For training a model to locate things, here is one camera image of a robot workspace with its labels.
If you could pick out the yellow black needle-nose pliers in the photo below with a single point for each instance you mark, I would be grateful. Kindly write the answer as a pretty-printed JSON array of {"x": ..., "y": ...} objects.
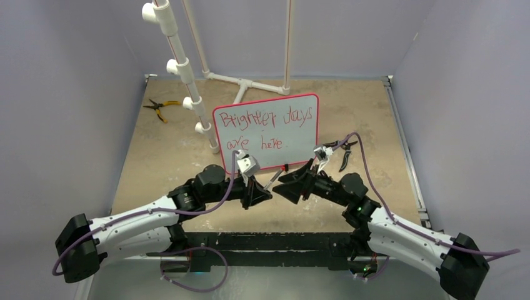
[{"x": 157, "y": 106}]

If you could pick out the pink-rimmed whiteboard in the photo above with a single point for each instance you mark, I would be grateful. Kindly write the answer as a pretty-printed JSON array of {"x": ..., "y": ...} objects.
[{"x": 276, "y": 131}]

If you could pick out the white PVC pipe frame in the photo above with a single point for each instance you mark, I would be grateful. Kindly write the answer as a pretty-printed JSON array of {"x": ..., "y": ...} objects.
[{"x": 161, "y": 14}]

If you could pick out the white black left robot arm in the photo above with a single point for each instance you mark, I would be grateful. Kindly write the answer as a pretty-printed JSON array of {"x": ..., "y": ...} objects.
[{"x": 85, "y": 245}]

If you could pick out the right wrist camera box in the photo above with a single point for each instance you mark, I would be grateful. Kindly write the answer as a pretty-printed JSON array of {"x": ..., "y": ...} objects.
[{"x": 322, "y": 154}]

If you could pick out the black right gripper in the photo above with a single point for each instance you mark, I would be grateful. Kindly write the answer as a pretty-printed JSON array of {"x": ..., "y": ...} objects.
[{"x": 293, "y": 190}]

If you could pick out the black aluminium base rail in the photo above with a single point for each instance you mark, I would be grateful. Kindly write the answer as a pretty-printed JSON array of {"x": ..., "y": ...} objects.
[{"x": 274, "y": 249}]

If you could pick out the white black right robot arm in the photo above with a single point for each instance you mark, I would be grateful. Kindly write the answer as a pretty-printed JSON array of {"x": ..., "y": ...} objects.
[{"x": 454, "y": 262}]

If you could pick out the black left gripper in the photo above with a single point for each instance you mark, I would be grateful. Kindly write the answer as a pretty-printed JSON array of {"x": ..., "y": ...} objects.
[{"x": 253, "y": 192}]

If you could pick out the red white marker pen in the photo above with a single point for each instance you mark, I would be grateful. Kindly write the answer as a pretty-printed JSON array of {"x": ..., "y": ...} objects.
[{"x": 282, "y": 170}]

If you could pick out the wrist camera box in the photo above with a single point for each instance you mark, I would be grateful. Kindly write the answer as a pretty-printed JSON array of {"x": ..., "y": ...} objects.
[
  {"x": 247, "y": 165},
  {"x": 322, "y": 154}
]

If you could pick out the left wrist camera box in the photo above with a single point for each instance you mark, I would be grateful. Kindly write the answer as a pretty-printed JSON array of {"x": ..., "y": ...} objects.
[{"x": 247, "y": 165}]

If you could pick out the black handled pliers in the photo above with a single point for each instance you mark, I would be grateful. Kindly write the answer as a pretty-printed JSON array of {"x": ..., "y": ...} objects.
[{"x": 347, "y": 151}]

